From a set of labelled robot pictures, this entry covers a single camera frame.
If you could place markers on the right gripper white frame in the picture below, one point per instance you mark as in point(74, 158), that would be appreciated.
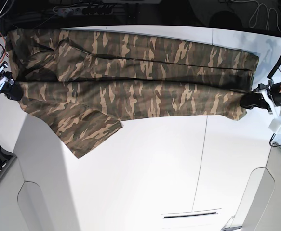
point(10, 89)

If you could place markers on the black power strip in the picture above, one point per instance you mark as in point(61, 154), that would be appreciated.
point(83, 10)

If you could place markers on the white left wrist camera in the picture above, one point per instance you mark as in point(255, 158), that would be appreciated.
point(275, 126)

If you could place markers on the dark round stool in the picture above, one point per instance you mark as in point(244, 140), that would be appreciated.
point(225, 20)

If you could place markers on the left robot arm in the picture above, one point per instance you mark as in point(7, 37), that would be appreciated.
point(245, 65)

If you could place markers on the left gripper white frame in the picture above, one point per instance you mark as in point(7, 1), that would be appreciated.
point(266, 97)

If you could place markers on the camouflage T-shirt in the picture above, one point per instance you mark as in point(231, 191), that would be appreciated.
point(83, 84)

